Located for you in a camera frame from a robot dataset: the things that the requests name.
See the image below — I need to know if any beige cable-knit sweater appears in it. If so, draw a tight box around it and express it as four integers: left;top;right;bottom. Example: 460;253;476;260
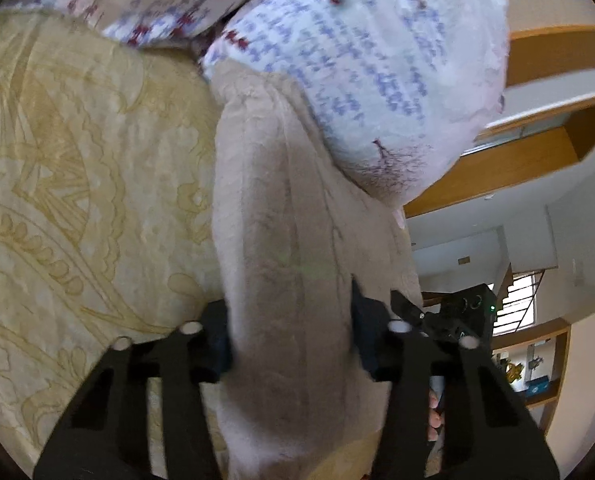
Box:
211;61;421;479

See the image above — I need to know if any person's right hand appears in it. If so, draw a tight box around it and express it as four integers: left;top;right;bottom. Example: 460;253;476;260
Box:
427;390;444;442

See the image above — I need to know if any stair railing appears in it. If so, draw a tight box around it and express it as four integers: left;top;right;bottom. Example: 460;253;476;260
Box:
493;269;546;336

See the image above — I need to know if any wooden shelf unit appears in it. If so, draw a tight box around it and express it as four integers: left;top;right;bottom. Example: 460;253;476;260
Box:
493;318;571;434

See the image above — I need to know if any yellow patterned bedspread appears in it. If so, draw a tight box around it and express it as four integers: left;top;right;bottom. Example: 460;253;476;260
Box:
0;11;222;474

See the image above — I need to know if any wooden headboard with grey panel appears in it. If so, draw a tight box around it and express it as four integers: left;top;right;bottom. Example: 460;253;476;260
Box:
404;25;595;218

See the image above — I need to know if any white blue floral right pillow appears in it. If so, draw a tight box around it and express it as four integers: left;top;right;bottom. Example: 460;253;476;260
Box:
202;0;509;208

